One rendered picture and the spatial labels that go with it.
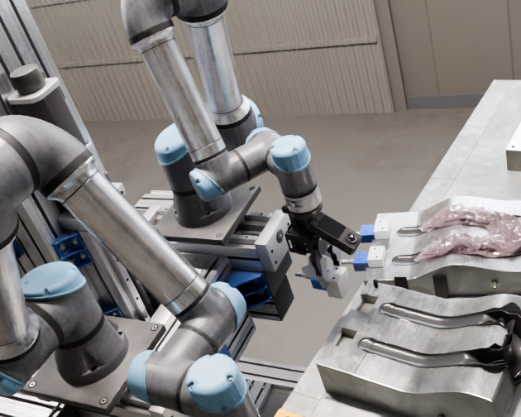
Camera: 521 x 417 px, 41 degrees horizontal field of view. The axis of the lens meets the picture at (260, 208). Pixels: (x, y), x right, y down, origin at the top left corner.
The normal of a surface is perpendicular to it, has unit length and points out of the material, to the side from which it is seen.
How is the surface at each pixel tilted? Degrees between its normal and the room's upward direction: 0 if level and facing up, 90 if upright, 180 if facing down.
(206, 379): 0
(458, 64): 90
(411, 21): 90
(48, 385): 0
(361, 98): 90
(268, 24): 90
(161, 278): 68
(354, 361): 0
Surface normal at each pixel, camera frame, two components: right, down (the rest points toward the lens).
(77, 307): 0.83, 0.09
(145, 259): 0.09, 0.18
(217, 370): -0.27, -0.79
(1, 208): 0.88, 0.36
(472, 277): -0.26, 0.61
